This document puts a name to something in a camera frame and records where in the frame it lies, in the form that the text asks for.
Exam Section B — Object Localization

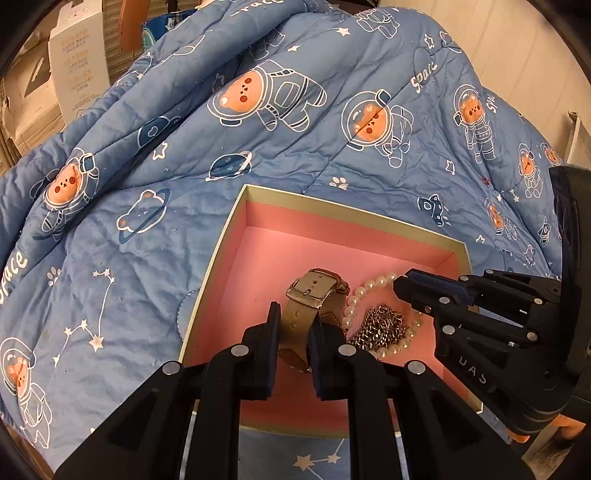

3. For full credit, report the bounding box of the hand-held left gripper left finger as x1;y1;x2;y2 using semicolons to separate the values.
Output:
54;301;282;480

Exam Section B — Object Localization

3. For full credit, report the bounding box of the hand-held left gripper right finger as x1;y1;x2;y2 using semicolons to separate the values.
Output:
308;318;536;480

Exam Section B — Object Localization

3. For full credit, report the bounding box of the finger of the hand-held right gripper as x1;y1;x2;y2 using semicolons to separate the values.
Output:
459;269;566;332
393;270;540;352

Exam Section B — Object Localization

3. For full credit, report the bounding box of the silver chain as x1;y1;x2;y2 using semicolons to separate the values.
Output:
348;305;411;354

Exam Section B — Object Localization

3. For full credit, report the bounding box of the khaki strap wristwatch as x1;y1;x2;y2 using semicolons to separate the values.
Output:
277;268;352;372

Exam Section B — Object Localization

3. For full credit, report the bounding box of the white pearl bracelet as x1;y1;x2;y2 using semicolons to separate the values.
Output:
344;271;426;361

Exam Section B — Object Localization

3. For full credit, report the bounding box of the mint box with pink lining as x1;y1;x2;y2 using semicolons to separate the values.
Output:
178;184;483;437

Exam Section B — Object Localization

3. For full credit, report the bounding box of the blue astronaut bear printed blanket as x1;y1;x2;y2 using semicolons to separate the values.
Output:
0;0;571;480

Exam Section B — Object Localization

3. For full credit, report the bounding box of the tall white carton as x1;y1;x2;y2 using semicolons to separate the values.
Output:
47;0;112;124

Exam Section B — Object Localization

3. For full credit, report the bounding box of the white box with dark print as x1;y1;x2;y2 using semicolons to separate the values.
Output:
7;41;64;141

